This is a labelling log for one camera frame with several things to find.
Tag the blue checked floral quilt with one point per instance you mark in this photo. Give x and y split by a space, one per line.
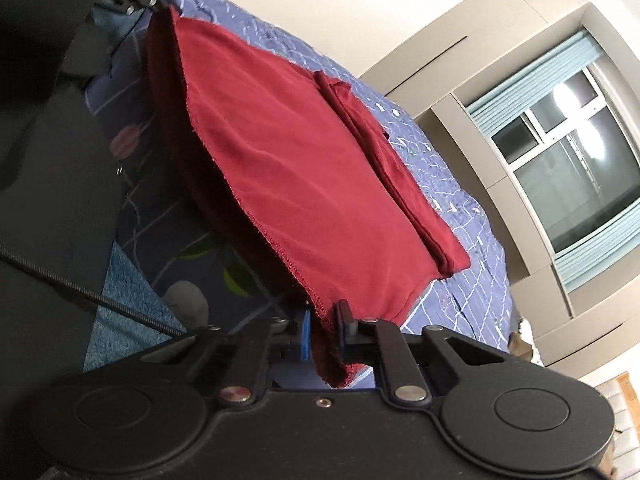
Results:
450 185

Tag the person's dark clothing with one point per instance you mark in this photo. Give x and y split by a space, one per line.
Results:
55 185

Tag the beige tall wardrobe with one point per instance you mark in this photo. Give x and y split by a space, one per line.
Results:
475 25
585 325

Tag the blue floor mat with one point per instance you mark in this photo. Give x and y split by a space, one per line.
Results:
125 295

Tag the light blue curtain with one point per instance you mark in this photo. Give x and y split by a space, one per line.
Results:
600 255
535 85

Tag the beige window cabinet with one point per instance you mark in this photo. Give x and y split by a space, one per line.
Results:
485 180

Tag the red long-sleeved sweater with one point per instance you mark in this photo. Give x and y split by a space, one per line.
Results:
280 160

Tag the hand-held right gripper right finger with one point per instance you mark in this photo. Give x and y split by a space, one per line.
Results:
345 330

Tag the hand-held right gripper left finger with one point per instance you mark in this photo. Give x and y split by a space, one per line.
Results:
303 340

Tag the window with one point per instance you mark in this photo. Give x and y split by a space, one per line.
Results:
575 160

